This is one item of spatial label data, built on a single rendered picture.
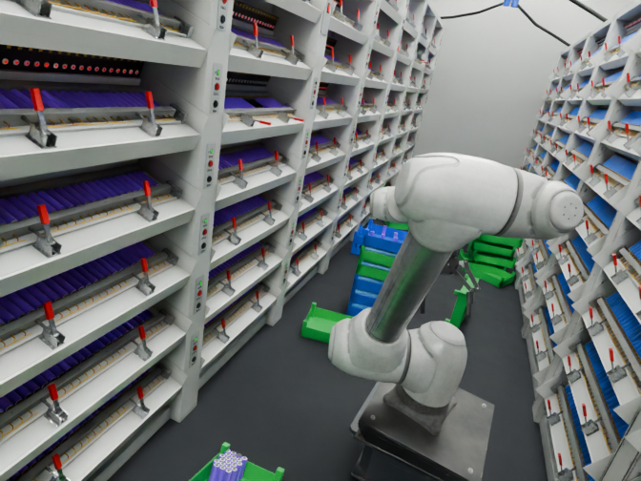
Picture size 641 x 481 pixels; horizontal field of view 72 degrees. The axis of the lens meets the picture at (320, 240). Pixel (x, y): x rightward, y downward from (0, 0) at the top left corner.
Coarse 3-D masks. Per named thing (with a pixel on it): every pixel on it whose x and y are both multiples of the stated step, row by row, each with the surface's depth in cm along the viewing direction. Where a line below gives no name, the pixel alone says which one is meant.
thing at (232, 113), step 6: (258, 108) 149; (264, 108) 153; (270, 108) 156; (276, 108) 160; (282, 108) 165; (288, 108) 170; (228, 114) 130; (234, 114) 133; (252, 114) 143; (258, 114) 148; (264, 114) 151; (270, 114) 156; (276, 114) 160
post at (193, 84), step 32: (192, 0) 103; (224, 32) 109; (160, 64) 110; (224, 64) 113; (192, 96) 110; (224, 96) 117; (160, 160) 119; (192, 160) 115; (192, 224) 121; (192, 256) 124; (192, 288) 129; (192, 320) 134; (192, 384) 146
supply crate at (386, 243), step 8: (368, 224) 230; (376, 224) 232; (368, 232) 214; (376, 232) 233; (392, 232) 231; (400, 232) 230; (368, 240) 215; (376, 240) 214; (384, 240) 213; (392, 240) 213; (400, 240) 230; (384, 248) 214; (392, 248) 214
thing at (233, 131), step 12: (228, 84) 147; (276, 96) 176; (288, 96) 174; (300, 108) 173; (228, 120) 131; (264, 120) 149; (276, 120) 156; (228, 132) 124; (240, 132) 131; (252, 132) 138; (264, 132) 146; (276, 132) 155; (288, 132) 166
